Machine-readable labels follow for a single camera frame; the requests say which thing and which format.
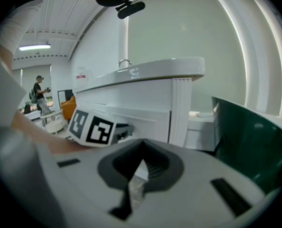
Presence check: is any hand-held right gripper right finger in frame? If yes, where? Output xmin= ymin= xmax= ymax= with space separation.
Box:
xmin=125 ymin=138 xmax=282 ymax=228

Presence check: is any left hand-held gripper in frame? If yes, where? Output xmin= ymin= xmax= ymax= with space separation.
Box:
xmin=67 ymin=106 xmax=135 ymax=148

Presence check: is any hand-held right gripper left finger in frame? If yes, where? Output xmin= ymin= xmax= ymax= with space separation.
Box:
xmin=36 ymin=138 xmax=145 ymax=228

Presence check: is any person's left forearm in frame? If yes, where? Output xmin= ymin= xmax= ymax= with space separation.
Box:
xmin=11 ymin=109 xmax=93 ymax=156

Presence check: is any orange armchair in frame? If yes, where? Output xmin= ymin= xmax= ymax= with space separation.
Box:
xmin=60 ymin=95 xmax=77 ymax=121

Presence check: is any round white stool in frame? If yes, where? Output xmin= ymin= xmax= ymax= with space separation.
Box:
xmin=46 ymin=120 xmax=67 ymax=135

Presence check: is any black framed white panel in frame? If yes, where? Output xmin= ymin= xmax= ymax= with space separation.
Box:
xmin=57 ymin=89 xmax=75 ymax=109

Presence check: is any white vanity cabinet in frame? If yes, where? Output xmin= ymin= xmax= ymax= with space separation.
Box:
xmin=72 ymin=57 xmax=206 ymax=152

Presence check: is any round side table white rim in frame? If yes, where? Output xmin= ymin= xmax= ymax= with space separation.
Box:
xmin=39 ymin=110 xmax=63 ymax=127

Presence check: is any white container with red label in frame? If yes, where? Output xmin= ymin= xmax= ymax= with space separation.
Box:
xmin=75 ymin=66 xmax=94 ymax=91

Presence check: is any chrome faucet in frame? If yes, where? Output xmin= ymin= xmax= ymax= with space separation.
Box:
xmin=118 ymin=58 xmax=132 ymax=68

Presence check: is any white green-sided bathtub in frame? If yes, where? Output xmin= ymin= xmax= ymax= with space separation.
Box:
xmin=211 ymin=95 xmax=282 ymax=196

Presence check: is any fluorescent ceiling light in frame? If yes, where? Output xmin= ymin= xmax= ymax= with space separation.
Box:
xmin=19 ymin=43 xmax=52 ymax=52

